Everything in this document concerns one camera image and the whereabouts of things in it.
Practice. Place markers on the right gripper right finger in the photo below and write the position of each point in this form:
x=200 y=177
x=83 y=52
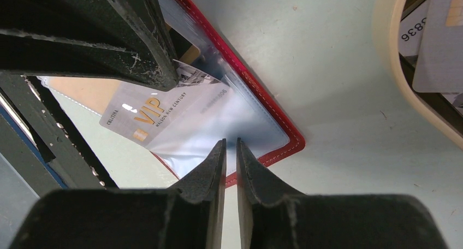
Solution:
x=273 y=214

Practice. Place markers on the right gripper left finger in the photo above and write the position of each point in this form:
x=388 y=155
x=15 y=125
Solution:
x=188 y=214

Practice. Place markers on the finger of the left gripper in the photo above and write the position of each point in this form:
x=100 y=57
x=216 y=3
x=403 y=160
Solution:
x=31 y=54
x=136 y=25

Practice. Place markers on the gold card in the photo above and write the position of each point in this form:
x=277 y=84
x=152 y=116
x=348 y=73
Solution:
x=91 y=93

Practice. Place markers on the red card holder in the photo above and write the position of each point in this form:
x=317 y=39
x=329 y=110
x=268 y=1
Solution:
x=244 y=111

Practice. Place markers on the white credit card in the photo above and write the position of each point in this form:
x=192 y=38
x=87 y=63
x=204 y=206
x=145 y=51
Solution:
x=141 y=114

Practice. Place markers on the white magnetic stripe card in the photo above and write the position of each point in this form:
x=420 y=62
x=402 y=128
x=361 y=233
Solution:
x=411 y=30

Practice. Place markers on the beige oval tray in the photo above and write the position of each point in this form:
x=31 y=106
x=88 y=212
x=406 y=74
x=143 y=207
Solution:
x=398 y=52

